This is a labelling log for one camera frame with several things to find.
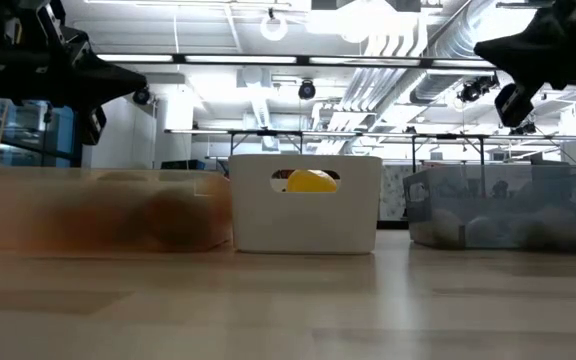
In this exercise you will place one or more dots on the black aluminium table frame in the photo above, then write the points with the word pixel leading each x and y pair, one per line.
pixel 392 225

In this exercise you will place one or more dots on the white garlic bulb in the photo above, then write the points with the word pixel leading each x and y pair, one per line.
pixel 443 229
pixel 483 231

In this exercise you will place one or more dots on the orange translucent plastic basket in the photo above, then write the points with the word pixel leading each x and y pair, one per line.
pixel 8 215

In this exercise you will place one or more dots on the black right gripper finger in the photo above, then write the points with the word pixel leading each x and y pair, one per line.
pixel 513 105
pixel 513 50

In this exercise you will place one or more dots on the white folding table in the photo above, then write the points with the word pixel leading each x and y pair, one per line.
pixel 448 136
pixel 263 133

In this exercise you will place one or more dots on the long ceiling light strip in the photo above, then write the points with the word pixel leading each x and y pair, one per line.
pixel 243 59

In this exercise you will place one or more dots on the blue glass window partition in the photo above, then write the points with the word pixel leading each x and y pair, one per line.
pixel 28 135

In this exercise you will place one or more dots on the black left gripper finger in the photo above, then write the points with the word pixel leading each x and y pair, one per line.
pixel 93 125
pixel 108 82

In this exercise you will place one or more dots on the silver ventilation duct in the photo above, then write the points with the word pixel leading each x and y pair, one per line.
pixel 418 75

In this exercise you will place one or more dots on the grey translucent plastic basket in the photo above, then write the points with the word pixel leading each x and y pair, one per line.
pixel 513 195

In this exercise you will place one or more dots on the yellow lemon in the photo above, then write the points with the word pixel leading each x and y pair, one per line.
pixel 312 182

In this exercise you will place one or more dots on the black round spotlight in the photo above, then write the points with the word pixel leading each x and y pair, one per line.
pixel 307 90
pixel 472 92
pixel 141 96

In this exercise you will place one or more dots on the white plastic basket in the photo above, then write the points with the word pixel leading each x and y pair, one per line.
pixel 303 225

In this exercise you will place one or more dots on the dark red bell pepper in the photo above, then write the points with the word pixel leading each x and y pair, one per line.
pixel 188 220

